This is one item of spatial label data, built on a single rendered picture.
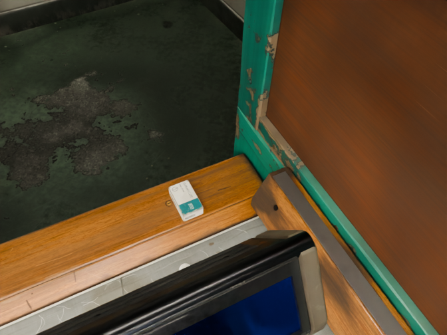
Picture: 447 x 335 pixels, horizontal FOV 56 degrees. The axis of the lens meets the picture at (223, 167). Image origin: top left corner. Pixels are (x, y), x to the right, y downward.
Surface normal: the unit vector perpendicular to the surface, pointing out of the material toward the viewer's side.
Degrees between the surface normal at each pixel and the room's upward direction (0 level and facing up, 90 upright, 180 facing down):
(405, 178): 90
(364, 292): 0
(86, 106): 0
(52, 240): 0
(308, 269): 58
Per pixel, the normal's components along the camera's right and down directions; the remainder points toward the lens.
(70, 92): 0.04, -0.62
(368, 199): -0.89, 0.33
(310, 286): 0.40, 0.27
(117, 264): 0.34, 0.07
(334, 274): -0.80, 0.07
